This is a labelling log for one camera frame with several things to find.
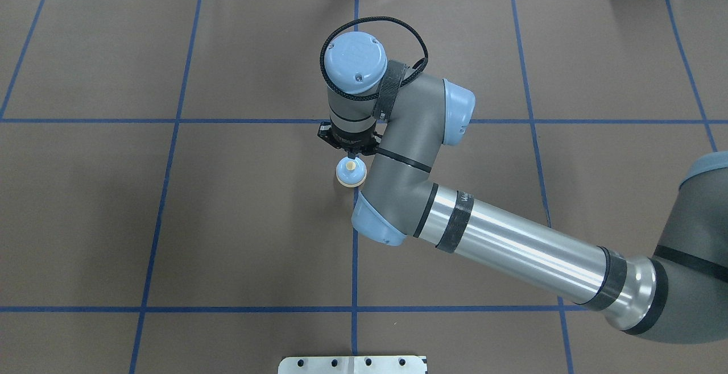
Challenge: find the blue desk bell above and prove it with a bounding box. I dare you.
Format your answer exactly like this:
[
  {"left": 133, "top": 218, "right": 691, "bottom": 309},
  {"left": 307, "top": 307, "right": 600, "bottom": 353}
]
[{"left": 335, "top": 157, "right": 367, "bottom": 188}]

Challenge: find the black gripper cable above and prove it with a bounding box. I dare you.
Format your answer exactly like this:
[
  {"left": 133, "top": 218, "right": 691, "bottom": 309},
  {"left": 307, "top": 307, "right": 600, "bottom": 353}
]
[{"left": 320, "top": 17, "right": 428, "bottom": 102}]

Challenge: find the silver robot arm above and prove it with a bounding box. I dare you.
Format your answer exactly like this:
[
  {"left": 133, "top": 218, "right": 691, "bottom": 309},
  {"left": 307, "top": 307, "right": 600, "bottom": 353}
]
[{"left": 318, "top": 32, "right": 727, "bottom": 344}]

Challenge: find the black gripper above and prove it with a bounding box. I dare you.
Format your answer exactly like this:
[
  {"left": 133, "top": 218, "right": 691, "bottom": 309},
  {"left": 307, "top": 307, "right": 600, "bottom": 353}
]
[{"left": 317, "top": 121, "right": 380, "bottom": 156}]

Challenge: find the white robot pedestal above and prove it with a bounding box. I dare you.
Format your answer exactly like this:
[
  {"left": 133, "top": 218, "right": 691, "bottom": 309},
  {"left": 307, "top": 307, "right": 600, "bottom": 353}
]
[{"left": 278, "top": 355, "right": 428, "bottom": 373}]

